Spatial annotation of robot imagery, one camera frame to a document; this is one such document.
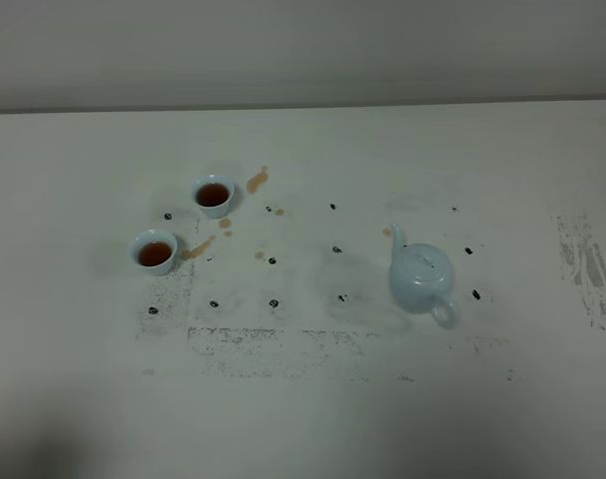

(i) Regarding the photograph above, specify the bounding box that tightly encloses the light blue porcelain teapot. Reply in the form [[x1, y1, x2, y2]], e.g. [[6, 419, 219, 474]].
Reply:
[[389, 224, 460, 328]]

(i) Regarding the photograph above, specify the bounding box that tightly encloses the far light blue teacup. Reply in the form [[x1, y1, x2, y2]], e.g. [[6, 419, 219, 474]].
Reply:
[[192, 175, 235, 219]]

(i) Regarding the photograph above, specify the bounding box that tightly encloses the light blue teacup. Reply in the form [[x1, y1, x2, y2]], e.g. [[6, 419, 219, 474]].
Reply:
[[128, 230, 178, 276], [192, 175, 235, 219]]

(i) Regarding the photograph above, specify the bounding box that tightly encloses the near light blue teacup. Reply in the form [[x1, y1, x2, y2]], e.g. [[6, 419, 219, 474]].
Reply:
[[128, 230, 178, 276]]

